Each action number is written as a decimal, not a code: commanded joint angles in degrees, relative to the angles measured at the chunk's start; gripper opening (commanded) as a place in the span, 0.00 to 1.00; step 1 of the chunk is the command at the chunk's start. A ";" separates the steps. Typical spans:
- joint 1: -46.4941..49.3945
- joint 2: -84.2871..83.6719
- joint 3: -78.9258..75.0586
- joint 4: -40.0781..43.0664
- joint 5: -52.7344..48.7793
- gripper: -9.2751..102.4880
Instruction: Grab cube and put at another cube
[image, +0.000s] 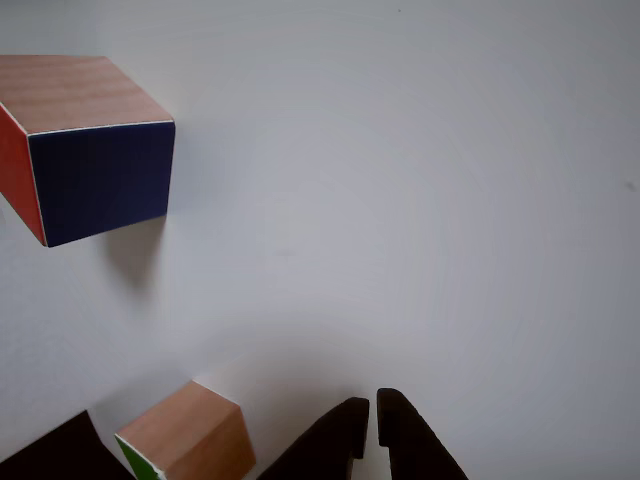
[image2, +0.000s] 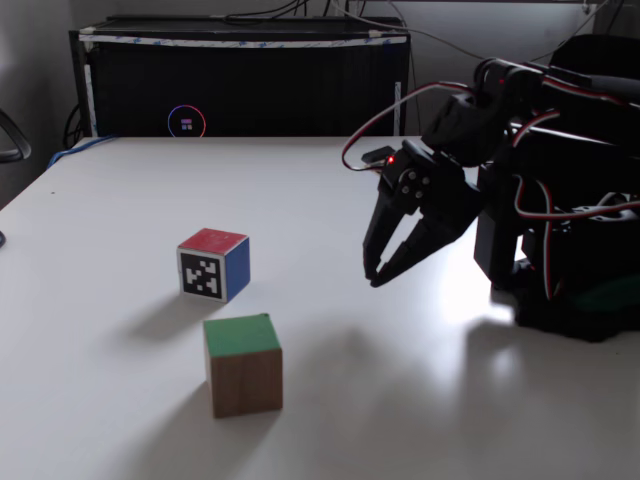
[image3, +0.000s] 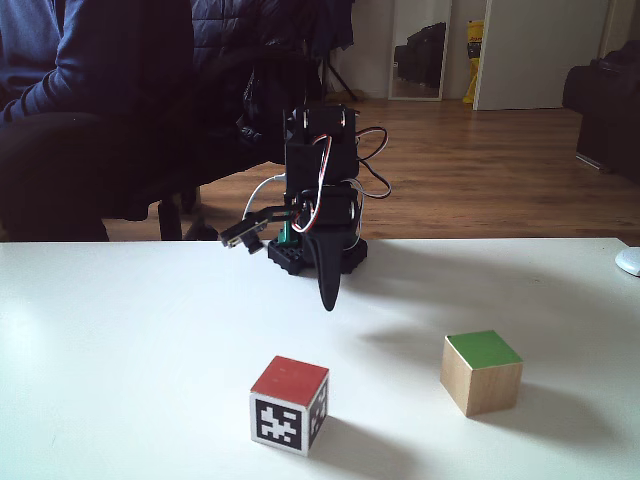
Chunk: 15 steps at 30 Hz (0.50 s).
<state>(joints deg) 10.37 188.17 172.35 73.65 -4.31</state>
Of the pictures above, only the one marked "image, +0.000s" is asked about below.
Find wooden cube with green face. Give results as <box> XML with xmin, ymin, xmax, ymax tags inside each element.
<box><xmin>114</xmin><ymin>379</ymin><xmax>257</xmax><ymax>480</ymax></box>

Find wooden cube red blue faces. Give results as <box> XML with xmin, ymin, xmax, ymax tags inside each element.
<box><xmin>0</xmin><ymin>54</ymin><xmax>177</xmax><ymax>248</ymax></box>

